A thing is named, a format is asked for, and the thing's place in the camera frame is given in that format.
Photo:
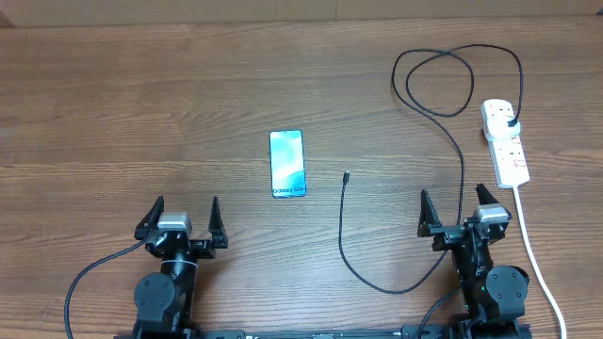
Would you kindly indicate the white power strip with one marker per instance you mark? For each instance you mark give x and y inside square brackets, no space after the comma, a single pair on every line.
[507,155]

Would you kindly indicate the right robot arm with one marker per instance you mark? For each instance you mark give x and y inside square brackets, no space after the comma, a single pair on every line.
[494,296]

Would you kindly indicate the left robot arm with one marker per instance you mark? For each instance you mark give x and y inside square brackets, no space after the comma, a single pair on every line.
[164,299]

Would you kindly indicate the Samsung Galaxy smartphone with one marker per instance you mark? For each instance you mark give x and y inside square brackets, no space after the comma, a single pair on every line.
[287,169]

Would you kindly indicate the white charger adapter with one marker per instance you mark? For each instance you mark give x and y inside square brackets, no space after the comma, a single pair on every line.
[498,128]

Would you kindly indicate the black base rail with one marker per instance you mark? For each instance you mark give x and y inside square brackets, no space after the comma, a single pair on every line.
[405,332]

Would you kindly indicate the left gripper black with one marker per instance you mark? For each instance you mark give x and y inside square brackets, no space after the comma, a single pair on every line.
[205,249]

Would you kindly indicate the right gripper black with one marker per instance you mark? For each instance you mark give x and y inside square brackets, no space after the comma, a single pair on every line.
[447,234]

